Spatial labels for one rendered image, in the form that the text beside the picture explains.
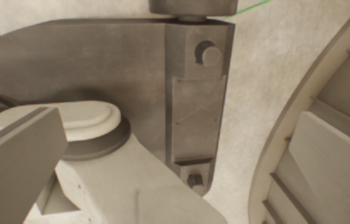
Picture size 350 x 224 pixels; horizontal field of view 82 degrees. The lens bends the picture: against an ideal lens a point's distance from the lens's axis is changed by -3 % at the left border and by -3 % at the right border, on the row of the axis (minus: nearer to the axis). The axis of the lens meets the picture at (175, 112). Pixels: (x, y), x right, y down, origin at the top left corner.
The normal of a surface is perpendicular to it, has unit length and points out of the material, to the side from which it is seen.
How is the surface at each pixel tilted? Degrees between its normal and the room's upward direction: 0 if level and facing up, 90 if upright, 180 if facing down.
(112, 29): 0
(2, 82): 0
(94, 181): 90
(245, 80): 0
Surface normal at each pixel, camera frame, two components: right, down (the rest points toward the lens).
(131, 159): 0.02, -0.88
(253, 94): 0.19, 0.47
